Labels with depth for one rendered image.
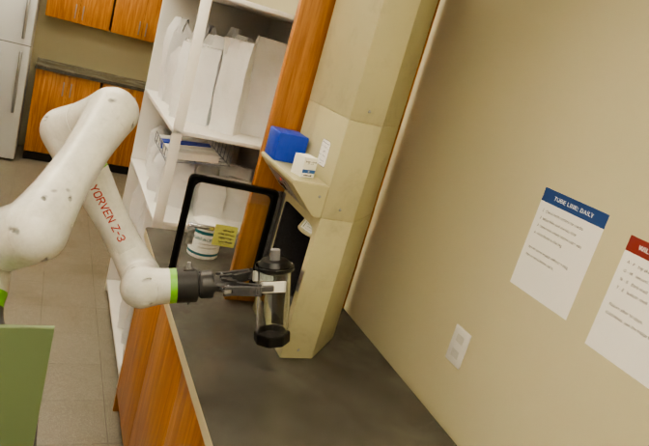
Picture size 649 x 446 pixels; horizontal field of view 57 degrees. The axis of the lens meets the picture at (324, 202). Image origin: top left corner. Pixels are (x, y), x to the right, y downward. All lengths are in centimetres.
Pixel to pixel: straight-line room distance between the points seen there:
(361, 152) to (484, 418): 81
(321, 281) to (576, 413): 78
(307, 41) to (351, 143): 45
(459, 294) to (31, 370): 117
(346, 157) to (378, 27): 37
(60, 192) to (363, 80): 84
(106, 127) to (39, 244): 35
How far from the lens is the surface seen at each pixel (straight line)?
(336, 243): 179
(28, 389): 134
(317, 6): 200
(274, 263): 162
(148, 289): 156
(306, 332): 190
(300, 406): 173
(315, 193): 170
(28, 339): 127
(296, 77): 200
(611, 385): 150
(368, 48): 168
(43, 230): 125
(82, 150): 140
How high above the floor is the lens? 188
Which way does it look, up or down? 14 degrees down
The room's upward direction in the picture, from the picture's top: 16 degrees clockwise
